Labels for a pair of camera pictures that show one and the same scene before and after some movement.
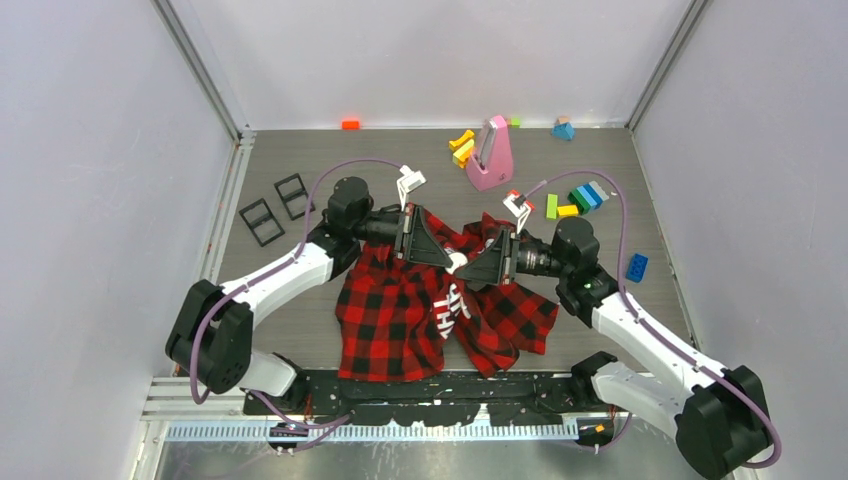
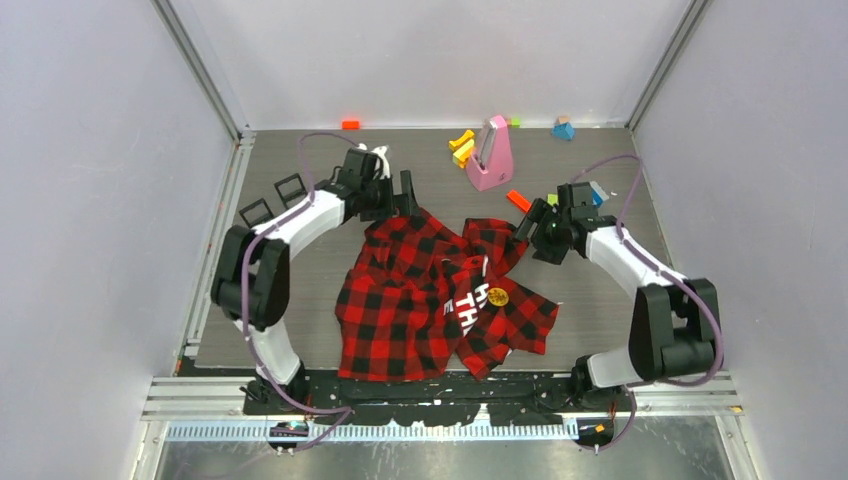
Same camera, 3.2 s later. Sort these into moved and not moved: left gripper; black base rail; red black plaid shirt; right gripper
Moved: right gripper; left gripper
Not moved: black base rail; red black plaid shirt
